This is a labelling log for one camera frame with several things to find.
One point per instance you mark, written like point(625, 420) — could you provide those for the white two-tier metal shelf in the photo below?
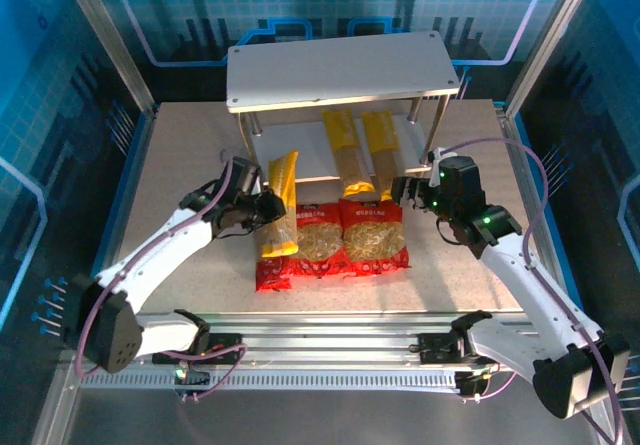
point(340, 70)

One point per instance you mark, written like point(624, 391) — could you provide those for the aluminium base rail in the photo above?
point(325, 335)

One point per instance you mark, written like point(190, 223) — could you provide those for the red spaghetti bag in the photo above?
point(272, 275)

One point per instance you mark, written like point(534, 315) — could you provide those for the aluminium side rail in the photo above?
point(520, 130)

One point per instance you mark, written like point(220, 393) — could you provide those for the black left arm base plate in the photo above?
point(225, 347)

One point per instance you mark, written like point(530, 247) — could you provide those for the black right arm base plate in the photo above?
point(435, 347)

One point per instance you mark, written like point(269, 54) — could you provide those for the yellow spaghetti bag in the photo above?
point(382, 135)
point(280, 175)
point(345, 140)

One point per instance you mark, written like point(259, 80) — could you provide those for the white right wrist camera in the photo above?
point(435, 162)

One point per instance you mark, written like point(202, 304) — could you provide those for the black connector module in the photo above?
point(192, 377)
point(470, 385)

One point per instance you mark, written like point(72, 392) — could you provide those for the red macaroni bag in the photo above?
point(372, 237)
point(320, 240)

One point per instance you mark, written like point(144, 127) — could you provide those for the aluminium frame post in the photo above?
point(550, 40)
point(110, 45)

